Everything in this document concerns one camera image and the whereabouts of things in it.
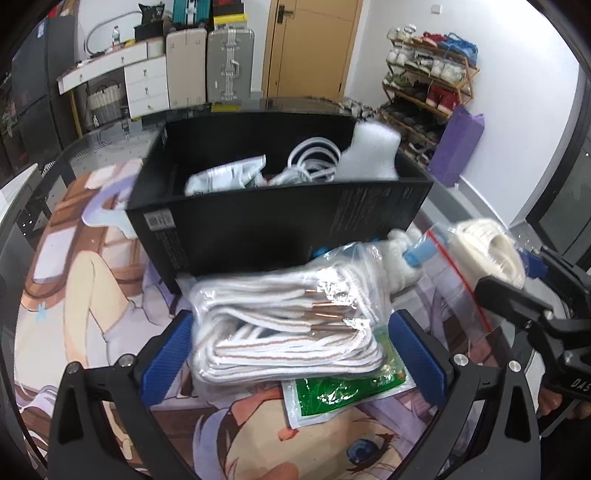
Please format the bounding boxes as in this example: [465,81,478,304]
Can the wicker basket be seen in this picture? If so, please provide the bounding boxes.
[88,83,126,127]

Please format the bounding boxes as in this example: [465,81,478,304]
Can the green white snack packet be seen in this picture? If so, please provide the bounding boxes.
[281,326,416,429]

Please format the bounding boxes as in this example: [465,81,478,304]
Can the wooden door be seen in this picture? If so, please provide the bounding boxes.
[262,0,363,100]

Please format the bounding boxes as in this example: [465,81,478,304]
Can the wooden shoe rack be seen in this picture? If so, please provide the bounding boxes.
[378,24,480,167]

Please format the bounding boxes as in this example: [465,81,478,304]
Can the cream rope coil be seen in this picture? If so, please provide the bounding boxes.
[450,218,528,292]

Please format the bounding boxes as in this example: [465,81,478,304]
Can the purple bag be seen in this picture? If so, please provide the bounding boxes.
[427,105,485,187]

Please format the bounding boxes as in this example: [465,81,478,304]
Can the person's right hand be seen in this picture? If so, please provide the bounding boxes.
[537,387,591,420]

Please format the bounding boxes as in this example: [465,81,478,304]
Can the white plush toy blue scarf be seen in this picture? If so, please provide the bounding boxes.
[381,225,424,294]

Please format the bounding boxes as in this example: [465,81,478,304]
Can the white charging cable bundle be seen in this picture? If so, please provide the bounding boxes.
[267,136,344,186]

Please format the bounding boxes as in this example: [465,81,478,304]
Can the silver suitcase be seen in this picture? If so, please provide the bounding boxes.
[206,27,254,103]

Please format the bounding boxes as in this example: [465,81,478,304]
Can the black refrigerator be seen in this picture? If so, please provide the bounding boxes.
[12,15,78,165]

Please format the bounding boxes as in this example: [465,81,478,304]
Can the white striped cords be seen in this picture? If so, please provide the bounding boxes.
[186,241,394,398]

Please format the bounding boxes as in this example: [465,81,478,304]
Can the stack of shoe boxes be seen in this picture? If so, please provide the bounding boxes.
[211,0,247,29]

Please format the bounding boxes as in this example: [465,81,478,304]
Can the teal suitcase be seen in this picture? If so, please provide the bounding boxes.
[172,0,211,25]

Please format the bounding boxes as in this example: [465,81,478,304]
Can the white foam wrap roll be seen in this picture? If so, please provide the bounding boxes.
[335,121,402,182]

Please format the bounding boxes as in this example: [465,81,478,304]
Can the white desk with drawers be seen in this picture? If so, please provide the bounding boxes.
[57,37,170,119]

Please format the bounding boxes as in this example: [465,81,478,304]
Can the anime print table mat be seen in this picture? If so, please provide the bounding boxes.
[13,156,523,480]

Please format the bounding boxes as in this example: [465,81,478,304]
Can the beige suitcase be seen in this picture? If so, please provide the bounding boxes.
[166,28,207,109]

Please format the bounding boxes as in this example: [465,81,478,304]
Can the red white snack packet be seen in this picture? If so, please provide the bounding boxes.
[184,155,266,197]

